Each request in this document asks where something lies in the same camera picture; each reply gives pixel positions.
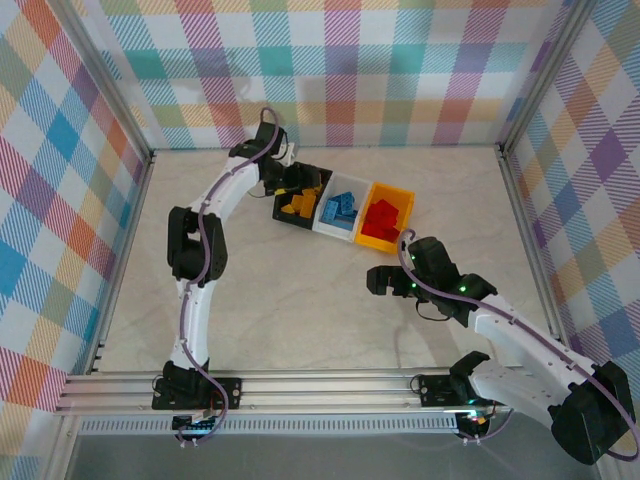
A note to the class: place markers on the aluminium corner post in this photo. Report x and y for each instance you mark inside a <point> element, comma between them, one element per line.
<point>104,80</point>
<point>546,75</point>

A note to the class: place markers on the sloped yellow lego brick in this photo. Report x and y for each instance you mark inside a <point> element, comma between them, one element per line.
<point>312,194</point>

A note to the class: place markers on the aluminium right corner post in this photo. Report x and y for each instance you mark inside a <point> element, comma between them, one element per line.
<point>546,75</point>

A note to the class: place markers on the long blue lego brick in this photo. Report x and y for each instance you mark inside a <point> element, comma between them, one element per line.
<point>332,212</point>

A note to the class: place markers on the small yellow lego brick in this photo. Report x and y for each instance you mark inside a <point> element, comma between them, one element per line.
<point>288,207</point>

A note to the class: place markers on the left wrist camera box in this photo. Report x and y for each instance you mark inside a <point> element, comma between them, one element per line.
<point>289,152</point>

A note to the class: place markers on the long yellow lego brick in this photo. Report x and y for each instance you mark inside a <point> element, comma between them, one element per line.
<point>304,206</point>

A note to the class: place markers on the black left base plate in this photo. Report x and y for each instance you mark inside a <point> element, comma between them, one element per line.
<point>227,395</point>

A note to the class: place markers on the long red lego brick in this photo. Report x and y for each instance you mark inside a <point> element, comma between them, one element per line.
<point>392,236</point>

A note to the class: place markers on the black plastic bin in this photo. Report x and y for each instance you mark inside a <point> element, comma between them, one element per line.
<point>292,224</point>

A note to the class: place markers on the aluminium left side rail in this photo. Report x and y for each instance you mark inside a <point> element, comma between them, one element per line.
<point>121,265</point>

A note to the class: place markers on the yellow plastic bin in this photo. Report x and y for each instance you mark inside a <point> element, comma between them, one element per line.
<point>380,246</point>

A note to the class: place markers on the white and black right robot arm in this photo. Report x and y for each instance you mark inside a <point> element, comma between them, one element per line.
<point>520,345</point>

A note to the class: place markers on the aluminium left corner post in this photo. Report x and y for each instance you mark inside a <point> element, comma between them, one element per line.
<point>104,80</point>

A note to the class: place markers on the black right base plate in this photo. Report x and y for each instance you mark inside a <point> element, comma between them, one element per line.
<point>435,392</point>

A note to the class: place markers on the circuit board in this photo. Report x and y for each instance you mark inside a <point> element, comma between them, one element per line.
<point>195,422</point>
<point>475,420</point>

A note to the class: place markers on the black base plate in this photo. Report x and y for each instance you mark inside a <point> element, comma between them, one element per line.
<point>435,392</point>
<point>227,395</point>

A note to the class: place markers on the aluminium right side rail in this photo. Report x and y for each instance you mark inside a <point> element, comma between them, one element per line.
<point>536,250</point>

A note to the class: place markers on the left circuit board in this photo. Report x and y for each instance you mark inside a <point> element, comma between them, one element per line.
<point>195,422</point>

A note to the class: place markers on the white plastic bin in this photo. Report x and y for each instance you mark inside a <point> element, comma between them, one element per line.
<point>345,182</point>

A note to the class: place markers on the rounded red lego brick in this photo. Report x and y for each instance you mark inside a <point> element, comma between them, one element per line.
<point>382,221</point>

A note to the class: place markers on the right circuit board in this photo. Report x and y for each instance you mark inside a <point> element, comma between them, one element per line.
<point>475,420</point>

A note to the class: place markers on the aluminium front frame rail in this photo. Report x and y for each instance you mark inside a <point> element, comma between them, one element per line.
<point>325,390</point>

